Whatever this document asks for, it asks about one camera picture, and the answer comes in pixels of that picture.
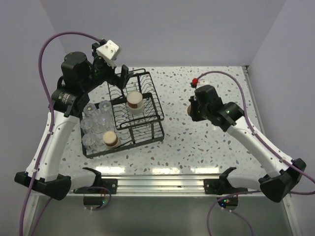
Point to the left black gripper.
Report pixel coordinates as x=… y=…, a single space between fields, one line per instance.
x=124 y=74

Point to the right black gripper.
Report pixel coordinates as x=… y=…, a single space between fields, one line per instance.
x=195 y=116

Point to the beige cup rack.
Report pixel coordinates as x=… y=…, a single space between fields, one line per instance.
x=189 y=110
x=135 y=103
x=111 y=139

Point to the clear glass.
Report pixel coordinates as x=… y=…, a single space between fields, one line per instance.
x=91 y=142
x=91 y=111
x=106 y=110
x=88 y=126
x=105 y=123

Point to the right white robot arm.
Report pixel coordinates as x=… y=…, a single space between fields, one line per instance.
x=280 y=173

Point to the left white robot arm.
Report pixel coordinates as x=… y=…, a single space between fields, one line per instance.
x=68 y=101

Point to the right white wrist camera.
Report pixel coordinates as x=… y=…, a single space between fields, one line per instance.
x=197 y=83

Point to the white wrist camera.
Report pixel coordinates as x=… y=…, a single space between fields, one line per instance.
x=109 y=52
x=197 y=83

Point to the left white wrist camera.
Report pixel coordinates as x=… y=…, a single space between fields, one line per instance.
x=109 y=52

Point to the black wire dish rack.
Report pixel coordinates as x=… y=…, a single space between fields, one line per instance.
x=134 y=130

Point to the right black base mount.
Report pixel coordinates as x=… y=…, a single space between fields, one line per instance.
x=221 y=186

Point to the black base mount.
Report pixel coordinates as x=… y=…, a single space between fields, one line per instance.
x=103 y=184
x=221 y=186

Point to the aluminium front rail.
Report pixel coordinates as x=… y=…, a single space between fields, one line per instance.
x=158 y=185

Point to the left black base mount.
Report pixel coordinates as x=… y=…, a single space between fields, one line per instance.
x=103 y=184

